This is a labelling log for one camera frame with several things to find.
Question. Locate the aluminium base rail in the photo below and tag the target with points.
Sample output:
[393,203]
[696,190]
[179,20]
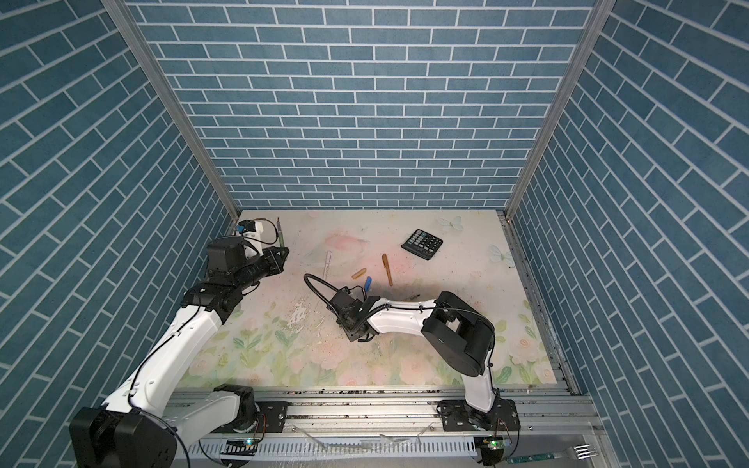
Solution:
[330,424]

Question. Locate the pink pen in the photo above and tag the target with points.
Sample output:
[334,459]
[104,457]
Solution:
[328,260]

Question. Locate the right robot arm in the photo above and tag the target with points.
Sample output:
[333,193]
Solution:
[462,337]

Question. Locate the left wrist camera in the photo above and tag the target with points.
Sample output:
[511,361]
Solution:
[251,232]

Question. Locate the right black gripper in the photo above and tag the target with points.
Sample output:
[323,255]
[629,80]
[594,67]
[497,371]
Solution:
[346,330]

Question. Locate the brown pen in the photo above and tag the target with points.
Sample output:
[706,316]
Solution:
[387,269]

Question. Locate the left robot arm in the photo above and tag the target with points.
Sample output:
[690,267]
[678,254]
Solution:
[130,428]

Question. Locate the green pen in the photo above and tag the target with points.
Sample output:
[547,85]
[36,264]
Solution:
[280,235]

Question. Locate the black calculator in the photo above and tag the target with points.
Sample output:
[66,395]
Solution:
[422,244]

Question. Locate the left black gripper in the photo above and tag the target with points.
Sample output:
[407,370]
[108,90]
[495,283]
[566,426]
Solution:
[275,263]

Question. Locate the metal fork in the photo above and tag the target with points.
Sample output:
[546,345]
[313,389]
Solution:
[580,452]

